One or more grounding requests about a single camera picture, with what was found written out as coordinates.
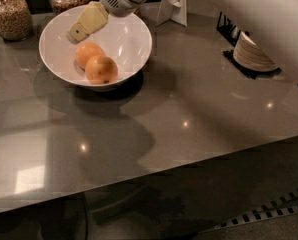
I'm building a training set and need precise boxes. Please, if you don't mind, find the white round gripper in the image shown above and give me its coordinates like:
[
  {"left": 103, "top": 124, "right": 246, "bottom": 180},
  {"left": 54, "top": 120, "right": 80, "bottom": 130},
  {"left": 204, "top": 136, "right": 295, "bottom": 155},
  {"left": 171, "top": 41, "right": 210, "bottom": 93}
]
[{"left": 66, "top": 0, "right": 144, "bottom": 44}]

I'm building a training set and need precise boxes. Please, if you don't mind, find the orange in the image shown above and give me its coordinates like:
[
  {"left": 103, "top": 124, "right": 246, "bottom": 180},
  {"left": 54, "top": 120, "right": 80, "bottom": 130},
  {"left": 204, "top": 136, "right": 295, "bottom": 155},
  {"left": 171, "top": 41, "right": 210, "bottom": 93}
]
[
  {"left": 85, "top": 55, "right": 118, "bottom": 85},
  {"left": 75, "top": 42, "right": 104, "bottom": 69}
]

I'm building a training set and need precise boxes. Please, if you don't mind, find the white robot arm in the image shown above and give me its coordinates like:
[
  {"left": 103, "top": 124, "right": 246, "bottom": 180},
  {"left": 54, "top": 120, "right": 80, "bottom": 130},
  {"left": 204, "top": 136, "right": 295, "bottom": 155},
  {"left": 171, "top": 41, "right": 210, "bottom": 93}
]
[{"left": 67, "top": 0, "right": 298, "bottom": 85}]

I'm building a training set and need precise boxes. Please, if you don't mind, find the white ceramic bowl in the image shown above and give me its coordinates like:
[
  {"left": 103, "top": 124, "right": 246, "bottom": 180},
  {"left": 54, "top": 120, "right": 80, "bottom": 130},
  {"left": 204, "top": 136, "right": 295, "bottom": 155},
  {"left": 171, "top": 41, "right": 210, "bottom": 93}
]
[{"left": 39, "top": 5, "right": 152, "bottom": 91}]

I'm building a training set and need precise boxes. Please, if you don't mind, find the white folded table sign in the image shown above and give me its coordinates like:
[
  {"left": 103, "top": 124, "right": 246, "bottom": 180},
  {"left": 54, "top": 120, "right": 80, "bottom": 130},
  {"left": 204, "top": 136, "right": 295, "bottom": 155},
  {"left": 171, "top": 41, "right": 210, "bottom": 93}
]
[{"left": 156, "top": 0, "right": 188, "bottom": 26}]

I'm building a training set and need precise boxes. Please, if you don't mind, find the large glass cereal jar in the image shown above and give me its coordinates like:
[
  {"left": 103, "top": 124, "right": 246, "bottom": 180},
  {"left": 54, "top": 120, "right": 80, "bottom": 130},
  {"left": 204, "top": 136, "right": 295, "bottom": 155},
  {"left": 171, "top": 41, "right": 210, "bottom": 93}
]
[{"left": 0, "top": 0, "right": 33, "bottom": 41}]

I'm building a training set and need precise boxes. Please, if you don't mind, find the stack of beige plates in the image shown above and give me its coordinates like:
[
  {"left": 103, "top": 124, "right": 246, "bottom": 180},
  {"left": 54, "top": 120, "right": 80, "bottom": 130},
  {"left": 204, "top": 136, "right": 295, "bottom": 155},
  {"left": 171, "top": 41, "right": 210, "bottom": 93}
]
[{"left": 233, "top": 32, "right": 278, "bottom": 72}]

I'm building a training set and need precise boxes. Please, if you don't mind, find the black white striped floor strip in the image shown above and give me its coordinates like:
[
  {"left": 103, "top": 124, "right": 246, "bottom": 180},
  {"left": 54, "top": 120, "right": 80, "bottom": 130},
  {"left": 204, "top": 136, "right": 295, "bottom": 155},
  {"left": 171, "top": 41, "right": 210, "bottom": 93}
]
[{"left": 204, "top": 188, "right": 298, "bottom": 232}]

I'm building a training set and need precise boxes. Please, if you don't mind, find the black wire plate rack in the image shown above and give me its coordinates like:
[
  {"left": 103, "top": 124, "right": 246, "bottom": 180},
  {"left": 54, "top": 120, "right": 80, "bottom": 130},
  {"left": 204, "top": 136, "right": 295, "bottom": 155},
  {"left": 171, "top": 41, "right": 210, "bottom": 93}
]
[{"left": 216, "top": 13, "right": 281, "bottom": 79}]

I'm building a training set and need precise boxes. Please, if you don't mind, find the table pedestal base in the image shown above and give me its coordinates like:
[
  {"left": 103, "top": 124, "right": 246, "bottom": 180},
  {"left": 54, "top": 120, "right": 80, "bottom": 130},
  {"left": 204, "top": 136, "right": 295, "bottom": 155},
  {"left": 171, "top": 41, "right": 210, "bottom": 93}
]
[{"left": 39, "top": 194, "right": 88, "bottom": 240}]

